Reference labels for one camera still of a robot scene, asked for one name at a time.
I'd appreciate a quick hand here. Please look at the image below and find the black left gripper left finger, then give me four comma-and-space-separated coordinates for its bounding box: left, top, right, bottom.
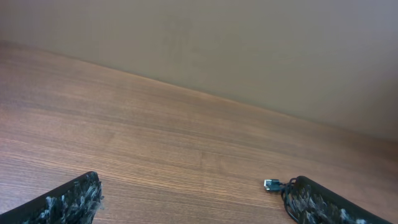
1, 171, 103, 224

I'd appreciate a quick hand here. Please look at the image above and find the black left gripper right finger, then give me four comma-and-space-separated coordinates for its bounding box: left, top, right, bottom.
284, 175, 390, 224

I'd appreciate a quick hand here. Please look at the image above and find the black USB cable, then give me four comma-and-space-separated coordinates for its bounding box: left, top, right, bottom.
264, 177, 301, 224

